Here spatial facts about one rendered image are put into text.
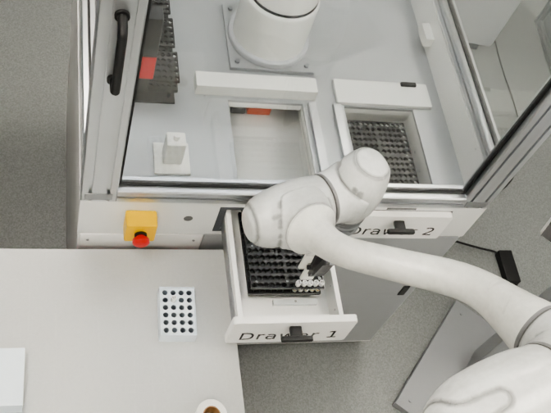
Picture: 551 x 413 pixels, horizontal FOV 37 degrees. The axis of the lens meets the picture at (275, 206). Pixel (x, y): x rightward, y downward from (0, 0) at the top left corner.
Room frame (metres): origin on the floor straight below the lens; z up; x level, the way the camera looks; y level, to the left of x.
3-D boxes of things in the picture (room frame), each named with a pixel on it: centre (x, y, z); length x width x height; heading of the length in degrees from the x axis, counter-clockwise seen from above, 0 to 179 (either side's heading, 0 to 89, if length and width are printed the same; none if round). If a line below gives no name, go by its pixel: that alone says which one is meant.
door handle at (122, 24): (0.92, 0.35, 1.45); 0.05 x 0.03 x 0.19; 28
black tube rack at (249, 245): (1.07, -0.05, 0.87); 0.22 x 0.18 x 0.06; 28
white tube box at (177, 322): (0.85, 0.10, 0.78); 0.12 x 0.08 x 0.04; 27
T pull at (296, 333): (0.87, -0.16, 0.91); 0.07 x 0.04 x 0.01; 118
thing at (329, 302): (1.07, -0.05, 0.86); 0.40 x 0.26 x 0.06; 28
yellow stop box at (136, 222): (0.96, 0.27, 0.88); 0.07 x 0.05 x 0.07; 118
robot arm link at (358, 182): (0.98, -0.12, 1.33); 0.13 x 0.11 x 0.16; 139
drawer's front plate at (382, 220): (1.29, -0.29, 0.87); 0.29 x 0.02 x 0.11; 118
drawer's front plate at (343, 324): (0.89, -0.15, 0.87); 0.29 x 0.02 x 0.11; 118
